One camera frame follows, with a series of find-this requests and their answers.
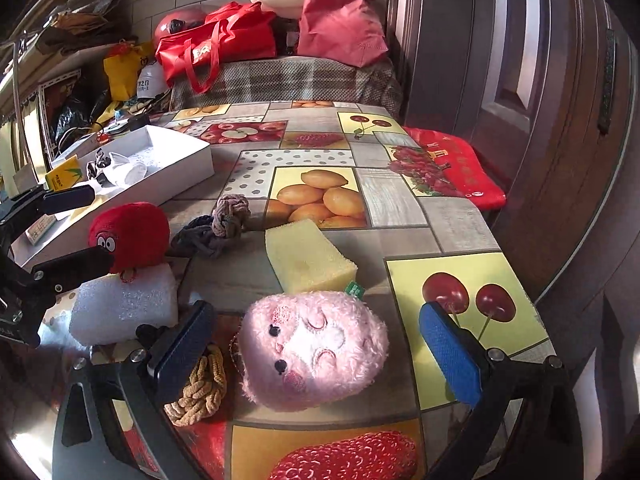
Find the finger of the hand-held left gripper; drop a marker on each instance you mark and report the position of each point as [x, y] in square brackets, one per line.
[75, 267]
[70, 199]

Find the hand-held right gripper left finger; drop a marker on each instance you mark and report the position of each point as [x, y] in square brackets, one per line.
[182, 350]

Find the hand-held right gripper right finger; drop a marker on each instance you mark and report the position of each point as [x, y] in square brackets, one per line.
[447, 355]

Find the white foam block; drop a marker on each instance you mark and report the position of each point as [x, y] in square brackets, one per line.
[125, 305]

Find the red plush toy with face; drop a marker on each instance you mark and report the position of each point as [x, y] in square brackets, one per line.
[135, 235]

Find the white cardboard box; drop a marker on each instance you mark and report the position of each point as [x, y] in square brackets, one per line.
[170, 160]

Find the pink plush toy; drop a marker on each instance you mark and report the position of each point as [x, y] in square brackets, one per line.
[320, 355]

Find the yellow sponge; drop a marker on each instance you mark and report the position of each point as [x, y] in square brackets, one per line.
[305, 255]

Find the yellow packet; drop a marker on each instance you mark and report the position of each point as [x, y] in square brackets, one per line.
[62, 174]

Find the black plastic bag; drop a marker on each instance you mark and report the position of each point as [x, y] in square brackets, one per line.
[75, 112]

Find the grey brown scrunchie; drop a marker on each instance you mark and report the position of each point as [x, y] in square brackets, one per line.
[200, 240]

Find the yellow bag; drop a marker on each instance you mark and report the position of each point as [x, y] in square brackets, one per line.
[125, 70]

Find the white printed bag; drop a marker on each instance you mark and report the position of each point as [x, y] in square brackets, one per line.
[155, 80]

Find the fruit print tablecloth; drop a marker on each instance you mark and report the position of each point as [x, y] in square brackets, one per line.
[400, 200]

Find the red printed cushion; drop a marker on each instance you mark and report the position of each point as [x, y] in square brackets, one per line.
[450, 170]

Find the brown wooden door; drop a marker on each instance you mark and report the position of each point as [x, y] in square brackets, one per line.
[565, 185]

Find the red helmet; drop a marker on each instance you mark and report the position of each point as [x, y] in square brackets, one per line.
[177, 22]

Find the red tote bag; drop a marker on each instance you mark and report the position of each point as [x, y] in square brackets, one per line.
[215, 45]

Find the plaid blanket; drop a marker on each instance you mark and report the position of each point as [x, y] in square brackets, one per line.
[300, 80]

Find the dark panelled door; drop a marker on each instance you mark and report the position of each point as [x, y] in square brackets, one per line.
[450, 35]

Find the pink-red fabric bag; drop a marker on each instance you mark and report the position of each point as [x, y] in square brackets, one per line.
[340, 20]

